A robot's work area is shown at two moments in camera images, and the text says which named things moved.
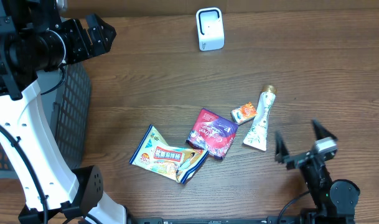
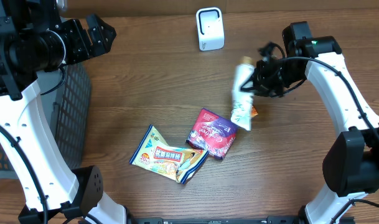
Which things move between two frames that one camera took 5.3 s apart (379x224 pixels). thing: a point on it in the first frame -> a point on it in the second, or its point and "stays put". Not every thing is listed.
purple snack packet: (213, 133) stays put
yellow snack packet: (176, 162) stays put
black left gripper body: (76, 45) stays put
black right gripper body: (307, 170) -> (271, 75)
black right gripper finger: (280, 150) -> (247, 86)
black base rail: (279, 219) stays put
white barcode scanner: (210, 28) stays put
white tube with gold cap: (256, 136) -> (243, 101)
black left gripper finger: (102, 34) stays put
